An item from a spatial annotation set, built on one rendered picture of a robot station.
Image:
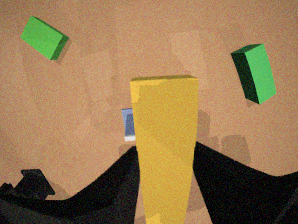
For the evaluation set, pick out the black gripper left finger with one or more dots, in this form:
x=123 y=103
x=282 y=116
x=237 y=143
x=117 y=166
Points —
x=110 y=199

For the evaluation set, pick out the yellow bar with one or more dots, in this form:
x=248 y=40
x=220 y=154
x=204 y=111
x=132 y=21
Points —
x=165 y=110

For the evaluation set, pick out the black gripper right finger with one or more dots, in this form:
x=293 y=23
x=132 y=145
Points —
x=237 y=194

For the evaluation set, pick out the green rectangular block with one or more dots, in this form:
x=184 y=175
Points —
x=45 y=38
x=254 y=72

